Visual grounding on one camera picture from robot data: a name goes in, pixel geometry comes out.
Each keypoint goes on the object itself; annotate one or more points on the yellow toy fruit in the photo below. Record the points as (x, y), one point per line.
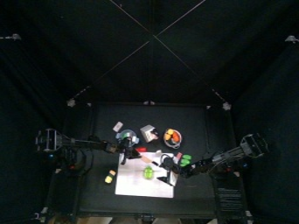
(168, 134)

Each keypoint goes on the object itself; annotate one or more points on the white cutting board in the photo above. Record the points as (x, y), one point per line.
(136, 183)

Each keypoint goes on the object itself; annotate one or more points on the grey bowl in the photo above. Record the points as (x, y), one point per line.
(172, 143)

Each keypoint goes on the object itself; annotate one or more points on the green toy piece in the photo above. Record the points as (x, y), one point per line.
(184, 162)
(187, 157)

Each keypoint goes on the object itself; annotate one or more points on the light blue bowl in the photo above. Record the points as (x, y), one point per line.
(126, 134)

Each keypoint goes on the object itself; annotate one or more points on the metal frame clamp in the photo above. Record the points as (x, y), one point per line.
(148, 102)
(71, 102)
(15, 37)
(226, 106)
(291, 38)

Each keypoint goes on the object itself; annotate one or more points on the small white card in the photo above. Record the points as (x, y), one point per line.
(118, 126)

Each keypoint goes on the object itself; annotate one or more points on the pink toy piece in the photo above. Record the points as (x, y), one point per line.
(179, 155)

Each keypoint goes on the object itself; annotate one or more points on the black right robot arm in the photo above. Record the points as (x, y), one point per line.
(230, 156)

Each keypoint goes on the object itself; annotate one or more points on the small red toy piece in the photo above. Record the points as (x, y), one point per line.
(140, 149)

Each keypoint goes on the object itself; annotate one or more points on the white toy box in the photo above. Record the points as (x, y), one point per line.
(148, 133)

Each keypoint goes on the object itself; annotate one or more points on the orange toy fruit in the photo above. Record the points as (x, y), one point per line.
(175, 136)

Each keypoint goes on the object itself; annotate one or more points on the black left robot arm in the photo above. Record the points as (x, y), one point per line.
(74, 142)

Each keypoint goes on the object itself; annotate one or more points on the yellow and orange toy block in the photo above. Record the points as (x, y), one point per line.
(110, 176)

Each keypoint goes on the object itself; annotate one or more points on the green toy vegetable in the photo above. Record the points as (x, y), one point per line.
(148, 172)

